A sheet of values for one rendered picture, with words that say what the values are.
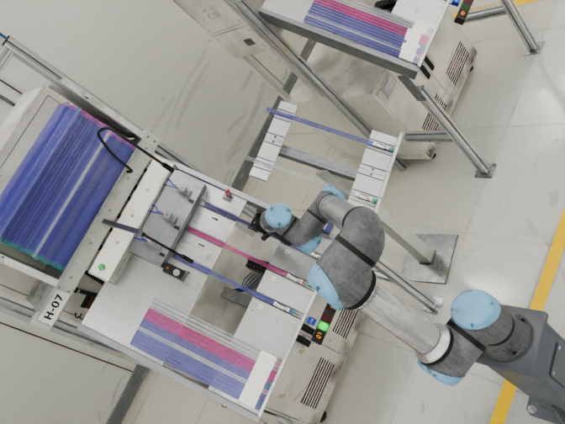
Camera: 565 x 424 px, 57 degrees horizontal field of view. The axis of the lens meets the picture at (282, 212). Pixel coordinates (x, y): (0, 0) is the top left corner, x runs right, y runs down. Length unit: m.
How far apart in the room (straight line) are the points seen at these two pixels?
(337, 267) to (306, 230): 0.40
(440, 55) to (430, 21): 0.55
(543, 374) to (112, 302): 1.41
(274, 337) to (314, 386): 0.64
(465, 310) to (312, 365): 1.10
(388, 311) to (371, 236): 0.20
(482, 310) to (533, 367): 0.24
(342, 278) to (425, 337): 0.30
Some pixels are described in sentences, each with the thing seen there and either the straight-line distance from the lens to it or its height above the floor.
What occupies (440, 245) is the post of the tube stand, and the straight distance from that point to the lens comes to 2.60.
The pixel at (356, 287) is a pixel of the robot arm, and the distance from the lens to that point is 1.25.
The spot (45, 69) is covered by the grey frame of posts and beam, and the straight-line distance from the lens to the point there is 1.95.
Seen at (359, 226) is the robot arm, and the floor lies 1.17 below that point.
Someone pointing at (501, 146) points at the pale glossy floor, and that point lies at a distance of 2.77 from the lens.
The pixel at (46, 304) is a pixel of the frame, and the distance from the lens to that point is 1.92.
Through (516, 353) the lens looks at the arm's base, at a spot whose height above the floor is 0.57.
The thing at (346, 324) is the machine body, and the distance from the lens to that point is 2.51.
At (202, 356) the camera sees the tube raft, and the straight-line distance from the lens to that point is 1.90.
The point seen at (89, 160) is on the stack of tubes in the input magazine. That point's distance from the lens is 1.90.
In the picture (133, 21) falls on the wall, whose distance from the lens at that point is 3.69.
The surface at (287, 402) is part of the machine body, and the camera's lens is 2.40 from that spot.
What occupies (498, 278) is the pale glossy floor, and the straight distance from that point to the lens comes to 2.41.
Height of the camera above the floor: 2.02
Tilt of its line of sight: 35 degrees down
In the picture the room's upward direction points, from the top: 54 degrees counter-clockwise
